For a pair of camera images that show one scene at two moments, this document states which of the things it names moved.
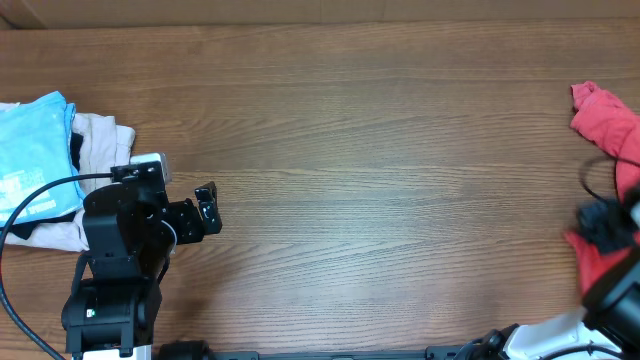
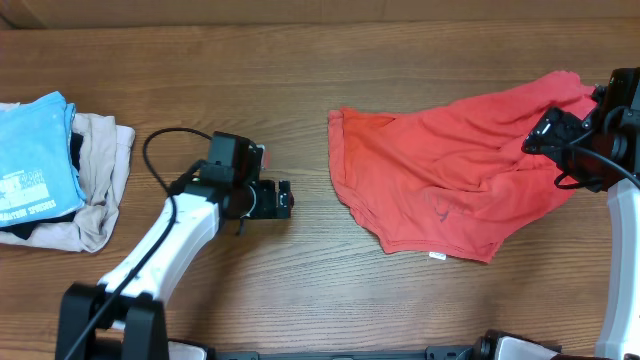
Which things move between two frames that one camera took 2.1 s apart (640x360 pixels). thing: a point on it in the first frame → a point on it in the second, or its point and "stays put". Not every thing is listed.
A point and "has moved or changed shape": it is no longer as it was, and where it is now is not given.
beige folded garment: [104, 144] stays put
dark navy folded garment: [22, 230] stays put
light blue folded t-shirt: [35, 148] stays put
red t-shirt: [610, 126] has moved or changed shape
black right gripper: [587, 214] → [550, 130]
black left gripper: [183, 211] → [267, 207]
